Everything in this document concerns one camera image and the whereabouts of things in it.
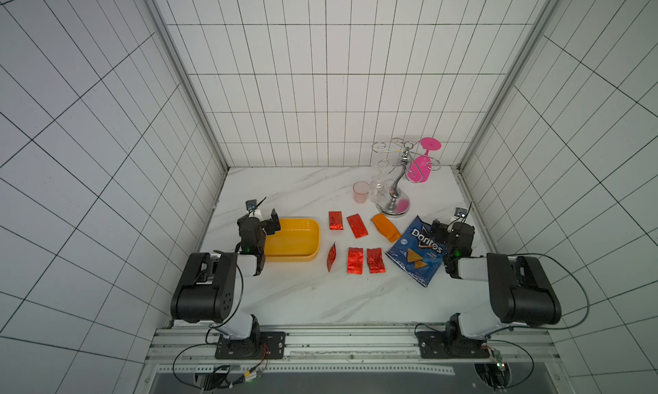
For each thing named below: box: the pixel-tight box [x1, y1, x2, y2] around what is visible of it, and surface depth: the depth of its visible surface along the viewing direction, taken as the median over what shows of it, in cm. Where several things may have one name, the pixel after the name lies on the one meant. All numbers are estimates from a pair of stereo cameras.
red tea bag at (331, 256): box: [327, 240, 337, 273], surface depth 90 cm
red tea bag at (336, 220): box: [328, 210, 344, 231], surface depth 102 cm
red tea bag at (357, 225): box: [346, 213, 370, 239], surface depth 102 cm
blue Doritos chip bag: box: [385, 214, 445, 288], surface depth 92 cm
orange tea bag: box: [370, 213, 402, 244], surface depth 100 cm
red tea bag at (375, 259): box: [366, 247, 386, 275], surface depth 90 cm
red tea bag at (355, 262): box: [346, 246, 364, 275], surface depth 92 cm
